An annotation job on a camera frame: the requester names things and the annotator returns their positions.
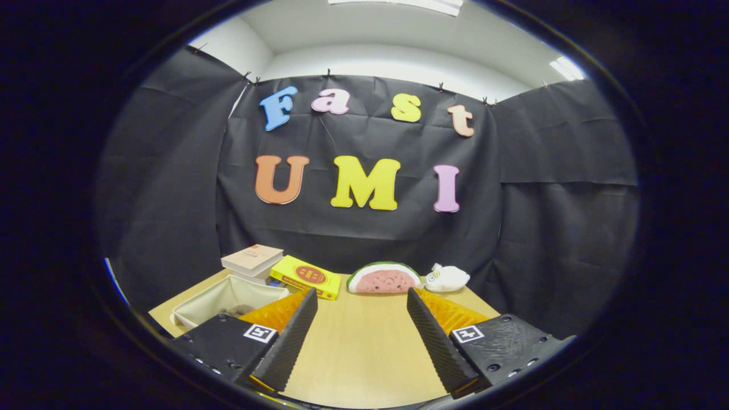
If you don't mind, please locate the beige book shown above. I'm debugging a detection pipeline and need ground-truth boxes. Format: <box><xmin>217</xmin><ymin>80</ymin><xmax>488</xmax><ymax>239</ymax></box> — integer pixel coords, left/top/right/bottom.
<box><xmin>221</xmin><ymin>244</ymin><xmax>284</xmax><ymax>278</ymax></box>

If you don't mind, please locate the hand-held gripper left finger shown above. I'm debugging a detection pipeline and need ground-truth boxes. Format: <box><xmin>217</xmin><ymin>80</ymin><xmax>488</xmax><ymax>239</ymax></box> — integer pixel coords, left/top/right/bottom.
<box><xmin>169</xmin><ymin>288</ymin><xmax>318</xmax><ymax>393</ymax></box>

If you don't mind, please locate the black backdrop cloth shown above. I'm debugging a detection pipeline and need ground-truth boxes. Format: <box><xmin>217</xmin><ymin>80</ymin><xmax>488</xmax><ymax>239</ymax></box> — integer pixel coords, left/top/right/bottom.
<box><xmin>97</xmin><ymin>47</ymin><xmax>640</xmax><ymax>341</ymax></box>

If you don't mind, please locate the small ceiling light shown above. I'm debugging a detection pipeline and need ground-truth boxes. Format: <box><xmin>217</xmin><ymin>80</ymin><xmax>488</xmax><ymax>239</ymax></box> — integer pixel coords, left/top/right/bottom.
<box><xmin>550</xmin><ymin>56</ymin><xmax>585</xmax><ymax>81</ymax></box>

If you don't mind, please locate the long ceiling light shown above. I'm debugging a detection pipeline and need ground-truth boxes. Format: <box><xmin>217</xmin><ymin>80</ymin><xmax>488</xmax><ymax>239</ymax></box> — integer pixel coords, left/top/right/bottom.
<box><xmin>329</xmin><ymin>0</ymin><xmax>465</xmax><ymax>17</ymax></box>

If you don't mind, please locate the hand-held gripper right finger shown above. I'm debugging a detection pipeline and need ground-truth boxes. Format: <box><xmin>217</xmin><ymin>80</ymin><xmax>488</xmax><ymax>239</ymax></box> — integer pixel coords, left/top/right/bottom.
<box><xmin>407</xmin><ymin>288</ymin><xmax>575</xmax><ymax>398</ymax></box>

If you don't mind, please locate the white plush toy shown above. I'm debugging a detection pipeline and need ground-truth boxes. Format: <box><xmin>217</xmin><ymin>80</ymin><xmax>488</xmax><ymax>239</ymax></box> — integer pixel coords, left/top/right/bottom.
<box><xmin>424</xmin><ymin>263</ymin><xmax>471</xmax><ymax>293</ymax></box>

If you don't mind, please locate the watermelon slice plush toy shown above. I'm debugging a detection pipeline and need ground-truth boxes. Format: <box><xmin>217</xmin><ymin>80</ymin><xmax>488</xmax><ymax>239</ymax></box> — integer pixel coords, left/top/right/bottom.
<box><xmin>346</xmin><ymin>261</ymin><xmax>423</xmax><ymax>294</ymax></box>

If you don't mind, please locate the cream fabric storage box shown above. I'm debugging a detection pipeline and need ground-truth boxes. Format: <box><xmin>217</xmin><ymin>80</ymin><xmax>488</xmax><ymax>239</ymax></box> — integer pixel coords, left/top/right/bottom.
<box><xmin>172</xmin><ymin>275</ymin><xmax>290</xmax><ymax>330</ymax></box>

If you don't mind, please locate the yellow book with red circle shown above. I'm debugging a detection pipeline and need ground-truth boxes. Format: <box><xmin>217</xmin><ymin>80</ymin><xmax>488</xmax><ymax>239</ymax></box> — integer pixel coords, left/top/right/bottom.
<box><xmin>269</xmin><ymin>255</ymin><xmax>341</xmax><ymax>301</ymax></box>

